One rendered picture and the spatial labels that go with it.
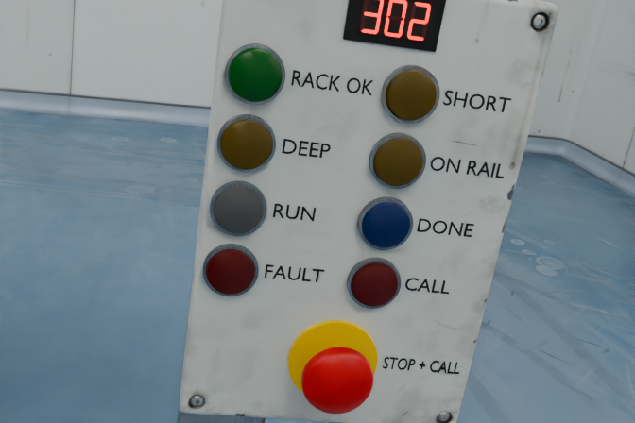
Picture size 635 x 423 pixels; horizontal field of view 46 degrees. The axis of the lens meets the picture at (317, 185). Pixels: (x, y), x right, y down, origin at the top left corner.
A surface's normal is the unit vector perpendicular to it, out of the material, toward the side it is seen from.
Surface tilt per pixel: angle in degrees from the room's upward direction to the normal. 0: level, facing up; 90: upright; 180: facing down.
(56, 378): 0
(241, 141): 88
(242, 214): 91
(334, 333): 90
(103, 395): 0
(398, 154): 87
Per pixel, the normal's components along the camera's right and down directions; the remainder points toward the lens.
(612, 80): -0.96, -0.06
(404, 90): 0.06, 0.30
